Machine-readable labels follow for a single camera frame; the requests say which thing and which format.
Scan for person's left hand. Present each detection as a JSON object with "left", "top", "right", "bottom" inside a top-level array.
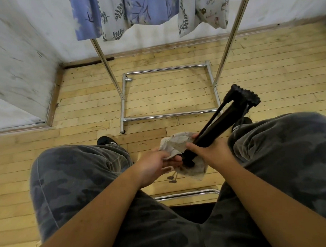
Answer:
[{"left": 136, "top": 147, "right": 184, "bottom": 189}]

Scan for person's right hand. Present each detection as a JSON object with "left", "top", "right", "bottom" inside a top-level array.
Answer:
[{"left": 185, "top": 132, "right": 237, "bottom": 175}]

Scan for grey drawstring cloth pouch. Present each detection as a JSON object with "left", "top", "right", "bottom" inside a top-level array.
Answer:
[{"left": 158, "top": 131, "right": 209, "bottom": 184}]

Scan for black tripod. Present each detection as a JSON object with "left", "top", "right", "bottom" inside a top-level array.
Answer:
[{"left": 178, "top": 83, "right": 264, "bottom": 169}]

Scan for person's left forearm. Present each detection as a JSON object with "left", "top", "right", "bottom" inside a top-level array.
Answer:
[{"left": 22, "top": 163, "right": 151, "bottom": 247}]

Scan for person's right forearm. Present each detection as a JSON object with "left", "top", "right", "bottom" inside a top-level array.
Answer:
[{"left": 211, "top": 153, "right": 326, "bottom": 247}]

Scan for black chair seat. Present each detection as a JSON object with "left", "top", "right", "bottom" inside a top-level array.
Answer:
[{"left": 169, "top": 202, "right": 219, "bottom": 226}]

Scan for person's black right shoe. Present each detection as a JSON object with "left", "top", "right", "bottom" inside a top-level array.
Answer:
[{"left": 231, "top": 116, "right": 253, "bottom": 132}]

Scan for person's black shoe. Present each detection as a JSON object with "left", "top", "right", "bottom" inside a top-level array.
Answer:
[
  {"left": 96, "top": 135, "right": 119, "bottom": 146},
  {"left": 231, "top": 116, "right": 253, "bottom": 132}
]

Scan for person's black left shoe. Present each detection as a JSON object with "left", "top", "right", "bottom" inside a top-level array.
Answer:
[{"left": 96, "top": 135, "right": 119, "bottom": 146}]

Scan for chrome clothes rack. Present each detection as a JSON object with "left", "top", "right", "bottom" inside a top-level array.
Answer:
[{"left": 88, "top": 0, "right": 260, "bottom": 135}]

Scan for grey camouflage trousers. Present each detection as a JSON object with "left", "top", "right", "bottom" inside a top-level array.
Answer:
[{"left": 27, "top": 111, "right": 326, "bottom": 247}]

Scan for grey leaf-print garment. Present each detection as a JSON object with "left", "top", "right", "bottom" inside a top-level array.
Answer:
[
  {"left": 96, "top": 0, "right": 135, "bottom": 42},
  {"left": 177, "top": 0, "right": 203, "bottom": 38}
]

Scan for white flower-print garment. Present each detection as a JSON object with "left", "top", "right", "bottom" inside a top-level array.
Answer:
[{"left": 195, "top": 0, "right": 231, "bottom": 31}]

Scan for blue floral garment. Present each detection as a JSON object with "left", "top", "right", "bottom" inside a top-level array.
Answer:
[
  {"left": 69, "top": 0, "right": 104, "bottom": 42},
  {"left": 123, "top": 0, "right": 181, "bottom": 28}
]

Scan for chrome chair frame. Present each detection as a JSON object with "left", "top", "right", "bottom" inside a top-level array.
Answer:
[{"left": 153, "top": 188, "right": 221, "bottom": 203}]

